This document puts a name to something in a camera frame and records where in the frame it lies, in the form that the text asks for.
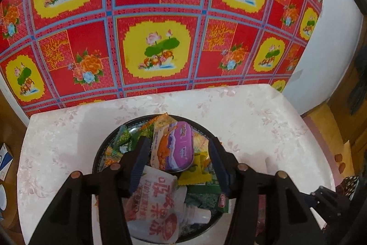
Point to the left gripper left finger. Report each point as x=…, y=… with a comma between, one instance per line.
x=68, y=218

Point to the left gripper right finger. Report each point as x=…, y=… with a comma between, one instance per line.
x=267, y=207

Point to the white red jelly pouch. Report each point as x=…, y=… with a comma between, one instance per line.
x=156, y=212

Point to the purple tin candy box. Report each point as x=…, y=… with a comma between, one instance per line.
x=172, y=147

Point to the green snack packet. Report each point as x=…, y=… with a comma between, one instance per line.
x=209, y=197

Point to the blue white small box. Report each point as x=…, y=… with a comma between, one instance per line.
x=6, y=159

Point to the white floral tablecloth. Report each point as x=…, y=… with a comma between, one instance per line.
x=254, y=122

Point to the yellow snack packet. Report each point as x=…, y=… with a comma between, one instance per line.
x=198, y=172

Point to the dark patterned serving plate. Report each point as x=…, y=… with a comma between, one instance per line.
x=133, y=125

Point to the brown wooden cabinet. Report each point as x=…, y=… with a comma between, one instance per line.
x=12, y=134

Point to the red floral wall cloth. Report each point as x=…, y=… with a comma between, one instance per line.
x=62, y=53

